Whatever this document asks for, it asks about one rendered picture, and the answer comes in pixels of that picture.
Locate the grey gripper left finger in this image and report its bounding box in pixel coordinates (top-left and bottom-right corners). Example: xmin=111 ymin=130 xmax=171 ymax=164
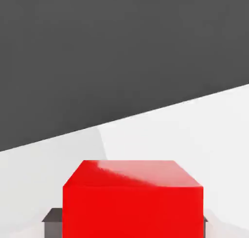
xmin=18 ymin=207 xmax=63 ymax=238

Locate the small red cube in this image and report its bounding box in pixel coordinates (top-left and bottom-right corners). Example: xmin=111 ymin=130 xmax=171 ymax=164
xmin=62 ymin=160 xmax=204 ymax=238

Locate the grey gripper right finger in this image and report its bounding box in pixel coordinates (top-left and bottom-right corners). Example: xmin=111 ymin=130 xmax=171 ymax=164
xmin=203 ymin=208 xmax=234 ymax=238

